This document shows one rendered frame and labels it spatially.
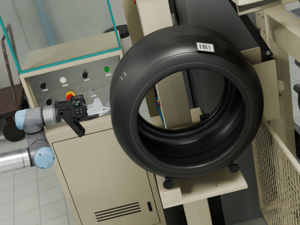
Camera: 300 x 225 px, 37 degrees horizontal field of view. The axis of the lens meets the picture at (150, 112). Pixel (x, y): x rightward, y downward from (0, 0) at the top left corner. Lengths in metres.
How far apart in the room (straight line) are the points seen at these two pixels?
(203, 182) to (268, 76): 0.56
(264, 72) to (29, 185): 2.44
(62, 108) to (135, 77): 0.33
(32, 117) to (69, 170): 0.95
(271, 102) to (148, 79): 0.75
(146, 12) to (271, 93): 0.68
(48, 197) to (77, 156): 1.12
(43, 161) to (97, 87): 0.88
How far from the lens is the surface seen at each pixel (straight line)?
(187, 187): 1.99
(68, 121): 1.76
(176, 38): 1.63
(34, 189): 3.84
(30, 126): 1.77
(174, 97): 2.08
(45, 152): 1.66
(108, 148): 2.57
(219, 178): 2.01
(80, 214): 2.84
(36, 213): 3.56
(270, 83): 2.10
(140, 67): 1.60
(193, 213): 2.46
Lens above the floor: 2.01
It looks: 27 degrees down
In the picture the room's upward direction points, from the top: 14 degrees counter-clockwise
